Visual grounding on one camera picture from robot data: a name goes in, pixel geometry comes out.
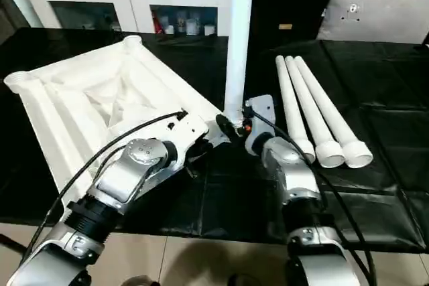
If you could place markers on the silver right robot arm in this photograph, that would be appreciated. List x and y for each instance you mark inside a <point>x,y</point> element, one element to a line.
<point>288,172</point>

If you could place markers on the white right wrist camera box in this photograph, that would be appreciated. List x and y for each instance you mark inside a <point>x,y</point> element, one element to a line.
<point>260,108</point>

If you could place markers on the black work mat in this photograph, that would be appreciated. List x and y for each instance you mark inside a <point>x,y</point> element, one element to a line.
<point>214,199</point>

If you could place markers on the grey cushion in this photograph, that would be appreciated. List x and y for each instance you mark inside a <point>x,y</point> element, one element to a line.
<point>375,11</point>

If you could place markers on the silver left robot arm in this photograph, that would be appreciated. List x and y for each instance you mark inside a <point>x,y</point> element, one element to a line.
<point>127,172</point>

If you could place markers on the white mug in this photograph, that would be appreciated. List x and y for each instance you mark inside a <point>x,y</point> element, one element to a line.
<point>209,30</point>

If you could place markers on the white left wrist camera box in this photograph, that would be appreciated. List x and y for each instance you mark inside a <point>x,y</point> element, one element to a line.
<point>188,128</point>

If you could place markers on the small yellow label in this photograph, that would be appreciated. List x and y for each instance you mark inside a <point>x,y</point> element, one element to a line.
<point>285,27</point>

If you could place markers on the white plastic table leg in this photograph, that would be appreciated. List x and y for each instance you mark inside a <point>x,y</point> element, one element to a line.
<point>289,105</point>
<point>239,45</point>
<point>307,105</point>
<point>325,105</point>

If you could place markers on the white plastic table top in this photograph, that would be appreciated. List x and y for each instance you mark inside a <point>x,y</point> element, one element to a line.
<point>87,98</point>

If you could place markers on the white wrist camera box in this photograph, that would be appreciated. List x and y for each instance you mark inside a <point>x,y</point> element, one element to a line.
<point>260,108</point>
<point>188,128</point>

